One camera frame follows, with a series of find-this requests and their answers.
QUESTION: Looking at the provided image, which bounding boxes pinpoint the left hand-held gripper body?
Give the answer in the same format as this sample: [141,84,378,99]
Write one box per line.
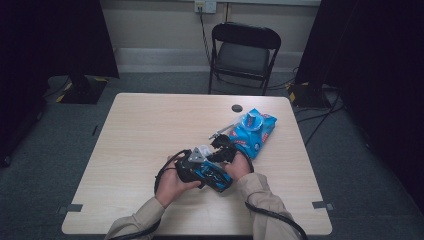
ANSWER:
[174,148,208,184]

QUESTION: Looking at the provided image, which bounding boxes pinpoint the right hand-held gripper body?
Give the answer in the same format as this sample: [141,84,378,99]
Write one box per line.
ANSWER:
[208,123,238,159]

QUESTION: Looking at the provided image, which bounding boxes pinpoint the white wet wipe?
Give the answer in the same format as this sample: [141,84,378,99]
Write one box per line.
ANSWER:
[198,144,214,158]

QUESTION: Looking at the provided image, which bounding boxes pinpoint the blue wet wipes packet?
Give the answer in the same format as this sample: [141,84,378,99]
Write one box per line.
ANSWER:
[228,108,278,160]

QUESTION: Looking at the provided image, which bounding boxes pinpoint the person's right hand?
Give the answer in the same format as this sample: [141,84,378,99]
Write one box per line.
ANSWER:
[223,151,253,183]

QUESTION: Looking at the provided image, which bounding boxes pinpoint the person's left hand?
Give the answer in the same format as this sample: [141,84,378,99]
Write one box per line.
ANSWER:
[154,154,202,209]

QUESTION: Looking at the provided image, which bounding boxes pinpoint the black folding chair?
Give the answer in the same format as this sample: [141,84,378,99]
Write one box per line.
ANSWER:
[208,21,282,97]

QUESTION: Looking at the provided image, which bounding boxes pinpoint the black stand base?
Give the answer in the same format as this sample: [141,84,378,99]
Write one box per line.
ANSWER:
[287,81,331,109]
[59,74,108,105]

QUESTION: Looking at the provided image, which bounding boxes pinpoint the grey tape piece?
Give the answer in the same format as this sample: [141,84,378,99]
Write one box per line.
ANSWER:
[312,200,335,212]
[57,203,84,215]

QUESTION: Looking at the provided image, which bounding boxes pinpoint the black curtain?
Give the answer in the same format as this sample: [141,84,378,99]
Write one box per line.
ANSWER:
[0,0,120,168]
[294,0,424,214]

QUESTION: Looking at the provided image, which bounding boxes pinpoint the right hand-held gripper cable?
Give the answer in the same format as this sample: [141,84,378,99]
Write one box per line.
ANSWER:
[234,148,309,240]

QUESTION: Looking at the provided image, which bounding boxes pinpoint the black floor cables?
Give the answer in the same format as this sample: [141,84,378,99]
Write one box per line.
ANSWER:
[296,89,346,148]

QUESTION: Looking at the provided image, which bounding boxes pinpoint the black wall socket cable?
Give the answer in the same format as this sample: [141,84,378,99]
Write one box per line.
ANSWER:
[198,7,213,66]

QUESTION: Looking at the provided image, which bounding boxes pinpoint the white wall socket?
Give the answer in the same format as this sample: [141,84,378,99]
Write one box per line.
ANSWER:
[194,0,218,14]

